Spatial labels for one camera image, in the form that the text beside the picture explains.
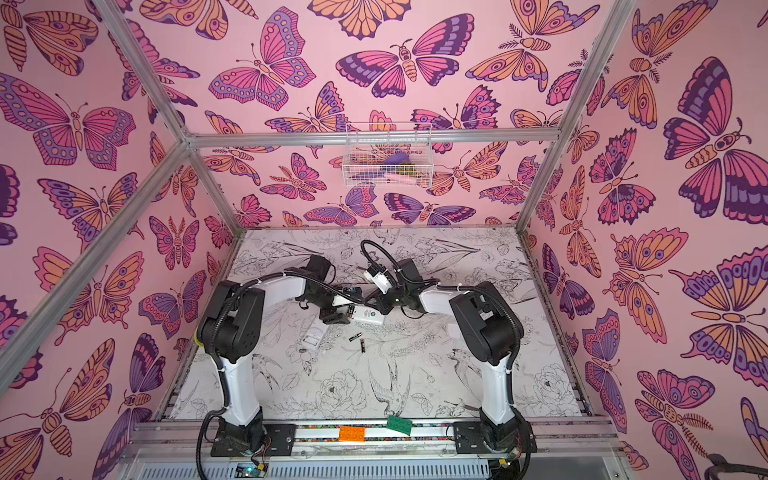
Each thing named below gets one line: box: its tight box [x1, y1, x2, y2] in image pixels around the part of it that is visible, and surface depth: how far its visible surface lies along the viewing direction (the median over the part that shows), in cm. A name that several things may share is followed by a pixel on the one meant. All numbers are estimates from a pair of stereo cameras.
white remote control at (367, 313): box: [352, 304, 385, 324], surface depth 97 cm
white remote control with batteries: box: [302, 322, 329, 349], surface depth 93 cm
